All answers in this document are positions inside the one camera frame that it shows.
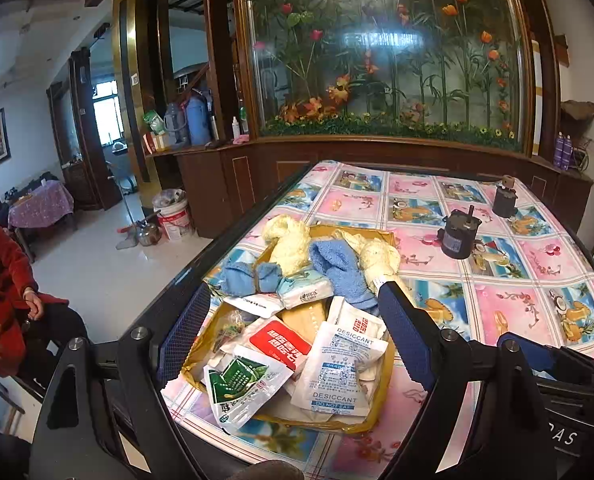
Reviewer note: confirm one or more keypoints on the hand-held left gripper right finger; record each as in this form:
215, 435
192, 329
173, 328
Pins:
409, 335

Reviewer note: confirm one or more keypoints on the colourful clear snack packet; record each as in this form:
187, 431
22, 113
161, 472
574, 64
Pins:
229, 332

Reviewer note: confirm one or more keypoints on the large blue towel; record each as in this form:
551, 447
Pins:
342, 270

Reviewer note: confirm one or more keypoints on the metal kettle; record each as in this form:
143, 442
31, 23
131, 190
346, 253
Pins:
149, 234

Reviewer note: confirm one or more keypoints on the purple spray can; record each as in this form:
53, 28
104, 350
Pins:
558, 152
567, 154

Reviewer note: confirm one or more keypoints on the small blue cloth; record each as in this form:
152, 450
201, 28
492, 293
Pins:
249, 277

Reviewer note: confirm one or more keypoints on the shallow gold box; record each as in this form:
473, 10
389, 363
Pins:
327, 422

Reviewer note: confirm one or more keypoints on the printed fruit tablecloth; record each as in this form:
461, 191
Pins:
517, 310

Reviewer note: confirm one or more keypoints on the white plastic bucket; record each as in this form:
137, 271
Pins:
174, 222

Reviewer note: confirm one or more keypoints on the woven basket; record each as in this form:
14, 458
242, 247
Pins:
577, 110

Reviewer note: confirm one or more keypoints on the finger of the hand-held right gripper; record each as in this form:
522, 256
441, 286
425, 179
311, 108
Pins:
539, 357

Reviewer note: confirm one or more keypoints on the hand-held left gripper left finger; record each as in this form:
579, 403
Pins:
184, 330

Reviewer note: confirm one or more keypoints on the cream fluffy towel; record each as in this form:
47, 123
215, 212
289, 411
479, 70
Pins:
289, 245

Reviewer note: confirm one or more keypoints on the wooden low cabinet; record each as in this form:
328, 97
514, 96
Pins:
257, 185

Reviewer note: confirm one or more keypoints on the small white bottle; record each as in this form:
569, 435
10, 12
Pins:
235, 127

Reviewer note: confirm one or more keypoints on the black motor with wooden cap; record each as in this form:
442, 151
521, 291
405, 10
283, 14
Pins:
504, 202

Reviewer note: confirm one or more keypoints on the gold trimmed pillar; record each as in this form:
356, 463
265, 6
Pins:
139, 75

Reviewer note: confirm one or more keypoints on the cream towel with label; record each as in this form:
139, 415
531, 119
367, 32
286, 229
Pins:
377, 257

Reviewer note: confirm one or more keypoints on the black motor with shaft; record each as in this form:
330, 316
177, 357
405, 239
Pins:
459, 240

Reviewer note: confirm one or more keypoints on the table with purple cloth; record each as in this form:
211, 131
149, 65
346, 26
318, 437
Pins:
42, 205

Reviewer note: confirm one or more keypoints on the flat white glove packet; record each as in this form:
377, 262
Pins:
252, 305

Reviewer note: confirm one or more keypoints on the white desiccant packet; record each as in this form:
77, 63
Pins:
334, 375

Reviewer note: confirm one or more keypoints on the pale green tissue packet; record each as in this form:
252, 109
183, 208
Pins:
304, 290

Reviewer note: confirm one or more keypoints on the glass cabinet with artificial flowers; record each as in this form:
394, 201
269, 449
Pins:
387, 60

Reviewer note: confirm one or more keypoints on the green bag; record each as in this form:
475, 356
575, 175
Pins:
153, 122

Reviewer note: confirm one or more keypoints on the green and white packet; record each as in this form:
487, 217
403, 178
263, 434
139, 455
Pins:
244, 395

